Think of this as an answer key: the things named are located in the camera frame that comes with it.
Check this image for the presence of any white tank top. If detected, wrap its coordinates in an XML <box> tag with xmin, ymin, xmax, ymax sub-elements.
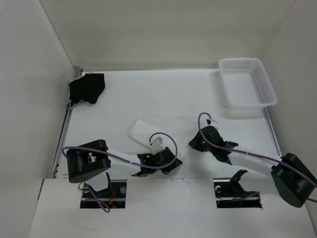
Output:
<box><xmin>127</xmin><ymin>118</ymin><xmax>186</xmax><ymax>162</ymax></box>

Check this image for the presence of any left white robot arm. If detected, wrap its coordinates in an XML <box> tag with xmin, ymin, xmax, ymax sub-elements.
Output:
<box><xmin>62</xmin><ymin>137</ymin><xmax>183</xmax><ymax>198</ymax></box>

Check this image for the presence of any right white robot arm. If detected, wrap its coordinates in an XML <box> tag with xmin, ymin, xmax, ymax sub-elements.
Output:
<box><xmin>189</xmin><ymin>126</ymin><xmax>317</xmax><ymax>208</ymax></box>

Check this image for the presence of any black folded tank top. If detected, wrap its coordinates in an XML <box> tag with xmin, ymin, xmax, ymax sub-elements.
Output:
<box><xmin>69</xmin><ymin>73</ymin><xmax>106</xmax><ymax>107</ymax></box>

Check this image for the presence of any white plastic basket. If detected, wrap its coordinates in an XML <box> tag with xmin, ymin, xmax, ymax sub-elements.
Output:
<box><xmin>218</xmin><ymin>58</ymin><xmax>278</xmax><ymax>110</ymax></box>

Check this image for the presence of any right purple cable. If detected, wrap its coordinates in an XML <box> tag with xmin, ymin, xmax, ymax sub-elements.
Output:
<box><xmin>198</xmin><ymin>113</ymin><xmax>317</xmax><ymax>203</ymax></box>

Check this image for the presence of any purple cable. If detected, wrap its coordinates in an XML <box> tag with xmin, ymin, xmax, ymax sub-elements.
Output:
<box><xmin>198</xmin><ymin>113</ymin><xmax>317</xmax><ymax>203</ymax></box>
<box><xmin>61</xmin><ymin>132</ymin><xmax>178</xmax><ymax>213</ymax></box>

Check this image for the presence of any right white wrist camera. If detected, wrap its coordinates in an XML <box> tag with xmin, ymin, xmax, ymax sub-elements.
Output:
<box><xmin>206</xmin><ymin>119</ymin><xmax>218</xmax><ymax>126</ymax></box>

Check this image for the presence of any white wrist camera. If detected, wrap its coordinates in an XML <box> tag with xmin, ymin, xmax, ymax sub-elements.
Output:
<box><xmin>206</xmin><ymin>119</ymin><xmax>218</xmax><ymax>126</ymax></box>
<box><xmin>150</xmin><ymin>137</ymin><xmax>164</xmax><ymax>154</ymax></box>

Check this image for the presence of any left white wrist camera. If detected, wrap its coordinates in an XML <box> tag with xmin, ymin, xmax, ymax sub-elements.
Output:
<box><xmin>150</xmin><ymin>137</ymin><xmax>164</xmax><ymax>154</ymax></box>

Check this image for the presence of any right metal table rail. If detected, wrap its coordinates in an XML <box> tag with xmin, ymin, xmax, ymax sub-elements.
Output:
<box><xmin>262</xmin><ymin>108</ymin><xmax>282</xmax><ymax>156</ymax></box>

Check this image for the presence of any metal table rail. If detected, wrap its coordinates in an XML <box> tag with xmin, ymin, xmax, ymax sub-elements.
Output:
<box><xmin>262</xmin><ymin>108</ymin><xmax>282</xmax><ymax>156</ymax></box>
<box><xmin>48</xmin><ymin>66</ymin><xmax>83</xmax><ymax>179</ymax></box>

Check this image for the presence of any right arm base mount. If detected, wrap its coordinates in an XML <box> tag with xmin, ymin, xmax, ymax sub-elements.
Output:
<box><xmin>213</xmin><ymin>170</ymin><xmax>262</xmax><ymax>209</ymax></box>

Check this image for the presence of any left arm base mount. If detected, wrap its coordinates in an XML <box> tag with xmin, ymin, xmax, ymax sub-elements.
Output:
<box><xmin>78</xmin><ymin>173</ymin><xmax>127</xmax><ymax>211</ymax></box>

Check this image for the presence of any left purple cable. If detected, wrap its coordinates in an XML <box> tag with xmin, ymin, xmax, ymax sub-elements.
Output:
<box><xmin>61</xmin><ymin>132</ymin><xmax>178</xmax><ymax>213</ymax></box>

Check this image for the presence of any left metal table rail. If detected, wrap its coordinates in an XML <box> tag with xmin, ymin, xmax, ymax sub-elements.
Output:
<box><xmin>48</xmin><ymin>66</ymin><xmax>83</xmax><ymax>179</ymax></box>

